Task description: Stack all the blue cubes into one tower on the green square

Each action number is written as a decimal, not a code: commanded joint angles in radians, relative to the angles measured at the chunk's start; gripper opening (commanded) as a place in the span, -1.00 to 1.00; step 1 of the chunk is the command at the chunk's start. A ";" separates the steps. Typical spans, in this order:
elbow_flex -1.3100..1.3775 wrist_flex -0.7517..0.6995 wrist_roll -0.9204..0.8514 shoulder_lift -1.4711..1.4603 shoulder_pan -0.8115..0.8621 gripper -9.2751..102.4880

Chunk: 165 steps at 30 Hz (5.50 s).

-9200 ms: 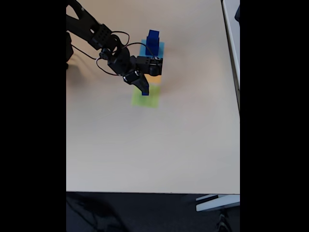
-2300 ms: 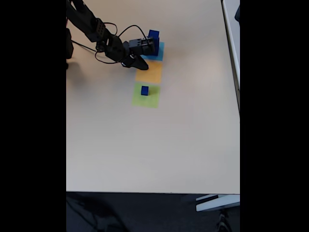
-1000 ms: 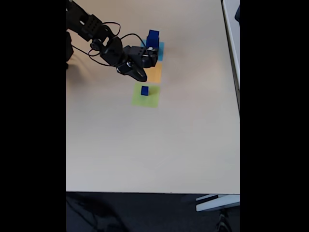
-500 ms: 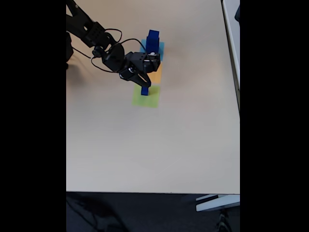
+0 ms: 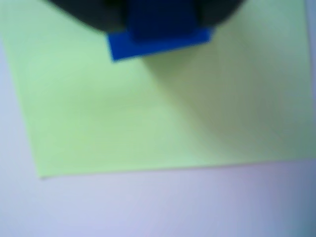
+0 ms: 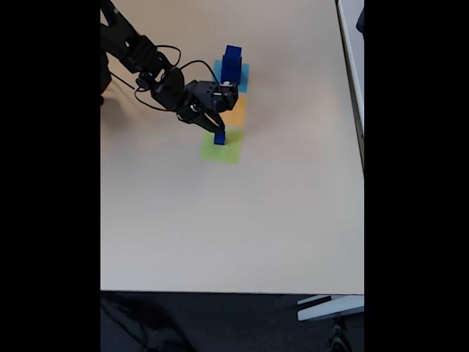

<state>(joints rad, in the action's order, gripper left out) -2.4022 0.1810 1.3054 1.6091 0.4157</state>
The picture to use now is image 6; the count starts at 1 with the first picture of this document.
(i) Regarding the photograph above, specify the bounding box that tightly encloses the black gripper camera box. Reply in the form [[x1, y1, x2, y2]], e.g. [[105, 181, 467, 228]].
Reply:
[[177, 104, 201, 125]]

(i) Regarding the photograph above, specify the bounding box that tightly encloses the green paper square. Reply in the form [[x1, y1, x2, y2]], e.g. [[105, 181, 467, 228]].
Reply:
[[199, 128, 245, 165]]

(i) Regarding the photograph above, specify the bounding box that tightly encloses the blue paper square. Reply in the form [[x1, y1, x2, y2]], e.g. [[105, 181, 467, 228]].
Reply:
[[211, 59, 251, 92]]

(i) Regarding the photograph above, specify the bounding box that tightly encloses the black stand leg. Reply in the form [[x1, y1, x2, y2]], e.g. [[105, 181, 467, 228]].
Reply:
[[325, 317, 355, 352]]

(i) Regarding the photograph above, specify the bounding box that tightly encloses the white side table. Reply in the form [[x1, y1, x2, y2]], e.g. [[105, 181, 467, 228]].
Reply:
[[336, 0, 365, 173]]

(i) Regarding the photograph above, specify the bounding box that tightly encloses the white table foot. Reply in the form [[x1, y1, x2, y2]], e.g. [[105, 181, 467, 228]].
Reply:
[[296, 294, 365, 323]]

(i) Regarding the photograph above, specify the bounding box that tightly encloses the medium blue cube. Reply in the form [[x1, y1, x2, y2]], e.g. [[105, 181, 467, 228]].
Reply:
[[224, 44, 244, 70]]

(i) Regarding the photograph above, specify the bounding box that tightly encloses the orange paper square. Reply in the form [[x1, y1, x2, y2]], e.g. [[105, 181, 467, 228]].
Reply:
[[219, 94, 247, 128]]

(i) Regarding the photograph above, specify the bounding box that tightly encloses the black motor cable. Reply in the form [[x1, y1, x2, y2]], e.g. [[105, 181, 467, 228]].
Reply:
[[156, 44, 226, 87]]

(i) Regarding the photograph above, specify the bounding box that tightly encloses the large blue cube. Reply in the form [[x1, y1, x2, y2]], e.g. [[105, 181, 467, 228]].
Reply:
[[220, 64, 242, 86]]

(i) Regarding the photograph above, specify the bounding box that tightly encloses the thin black camera cable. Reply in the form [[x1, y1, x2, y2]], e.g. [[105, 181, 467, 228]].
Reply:
[[108, 70, 179, 113]]

